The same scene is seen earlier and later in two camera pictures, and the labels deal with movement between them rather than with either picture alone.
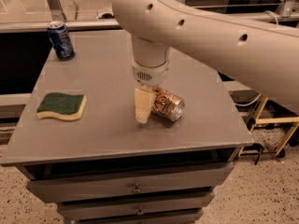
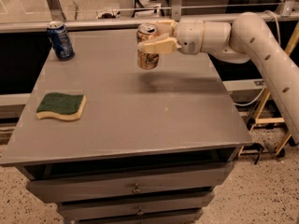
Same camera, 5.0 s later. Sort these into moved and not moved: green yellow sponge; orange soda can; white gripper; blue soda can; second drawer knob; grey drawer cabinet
Moved: orange soda can; white gripper
Not moved: second drawer knob; green yellow sponge; blue soda can; grey drawer cabinet
